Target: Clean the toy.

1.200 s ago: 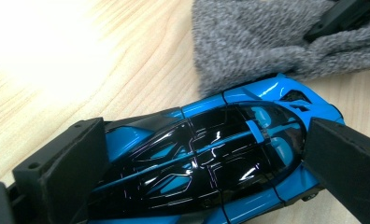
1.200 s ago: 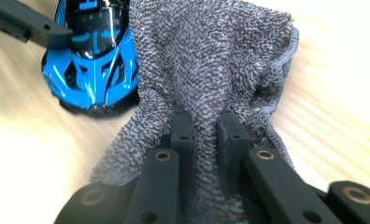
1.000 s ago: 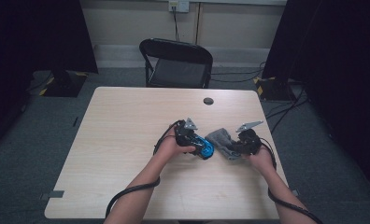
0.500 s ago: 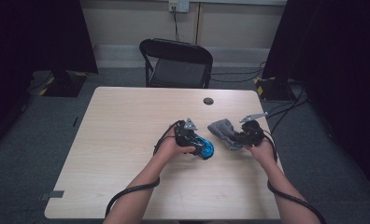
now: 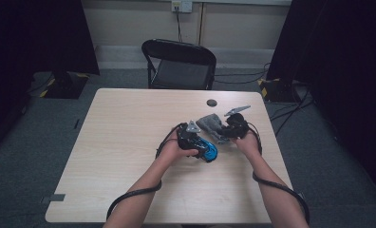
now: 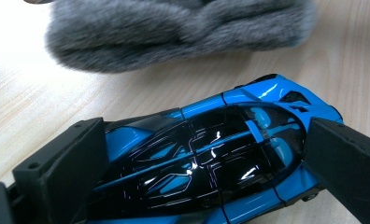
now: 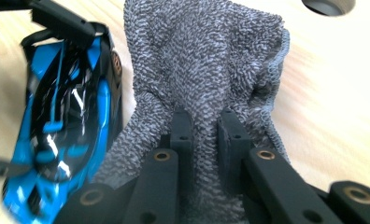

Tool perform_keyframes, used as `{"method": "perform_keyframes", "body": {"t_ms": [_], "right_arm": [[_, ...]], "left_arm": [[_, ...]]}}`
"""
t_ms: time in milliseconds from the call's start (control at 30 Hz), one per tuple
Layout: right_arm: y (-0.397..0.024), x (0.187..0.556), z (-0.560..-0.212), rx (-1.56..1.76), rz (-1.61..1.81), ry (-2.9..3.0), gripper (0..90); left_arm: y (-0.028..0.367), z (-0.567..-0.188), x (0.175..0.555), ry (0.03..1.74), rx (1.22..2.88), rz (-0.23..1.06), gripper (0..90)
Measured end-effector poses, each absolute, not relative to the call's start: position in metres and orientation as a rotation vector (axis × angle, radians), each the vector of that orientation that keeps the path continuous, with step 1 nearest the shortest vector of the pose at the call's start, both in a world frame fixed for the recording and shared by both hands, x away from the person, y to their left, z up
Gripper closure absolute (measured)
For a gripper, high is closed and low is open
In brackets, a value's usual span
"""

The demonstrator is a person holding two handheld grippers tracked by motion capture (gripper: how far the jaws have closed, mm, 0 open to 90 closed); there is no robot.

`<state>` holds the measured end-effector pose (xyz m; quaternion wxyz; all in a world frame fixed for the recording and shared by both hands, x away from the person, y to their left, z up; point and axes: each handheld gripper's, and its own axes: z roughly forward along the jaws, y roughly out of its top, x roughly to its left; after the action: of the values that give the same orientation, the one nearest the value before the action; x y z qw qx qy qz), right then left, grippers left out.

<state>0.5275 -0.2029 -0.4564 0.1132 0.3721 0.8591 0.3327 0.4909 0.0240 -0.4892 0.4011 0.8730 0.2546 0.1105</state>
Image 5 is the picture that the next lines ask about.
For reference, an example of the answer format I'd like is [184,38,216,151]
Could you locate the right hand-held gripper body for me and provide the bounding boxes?
[221,104,252,140]

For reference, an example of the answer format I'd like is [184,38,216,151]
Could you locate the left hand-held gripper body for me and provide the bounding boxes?
[176,120,207,151]

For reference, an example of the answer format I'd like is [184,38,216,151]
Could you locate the blue toy car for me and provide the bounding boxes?
[194,136,219,163]

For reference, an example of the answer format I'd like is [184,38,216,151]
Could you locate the grey cloth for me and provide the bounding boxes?
[196,113,232,146]

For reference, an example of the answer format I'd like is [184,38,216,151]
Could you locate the person's left hand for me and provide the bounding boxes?
[161,130,199,164]

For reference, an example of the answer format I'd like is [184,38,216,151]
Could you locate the person's right hand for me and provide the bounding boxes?
[231,129,262,162]

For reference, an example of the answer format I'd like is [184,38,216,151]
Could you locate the black stand base yellow stripes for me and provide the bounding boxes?
[39,70,89,100]
[256,77,303,104]

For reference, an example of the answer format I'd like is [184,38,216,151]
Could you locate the black folding chair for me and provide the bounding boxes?
[141,38,217,90]

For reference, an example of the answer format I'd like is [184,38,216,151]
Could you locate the dark curtain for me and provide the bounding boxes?
[266,0,376,203]
[0,0,101,160]

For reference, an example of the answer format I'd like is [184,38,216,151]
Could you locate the black floor cables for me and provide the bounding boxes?
[214,62,317,138]

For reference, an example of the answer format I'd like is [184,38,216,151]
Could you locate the right hand-held gripper black cable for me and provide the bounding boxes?
[247,121,311,226]

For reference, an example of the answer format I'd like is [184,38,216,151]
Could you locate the thin vertical wall conduit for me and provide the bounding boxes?
[197,2,207,46]

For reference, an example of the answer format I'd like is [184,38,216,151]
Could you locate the black socket cable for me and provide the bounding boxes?
[175,7,183,43]

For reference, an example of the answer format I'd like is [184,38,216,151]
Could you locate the white wall socket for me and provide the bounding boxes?
[171,0,194,13]

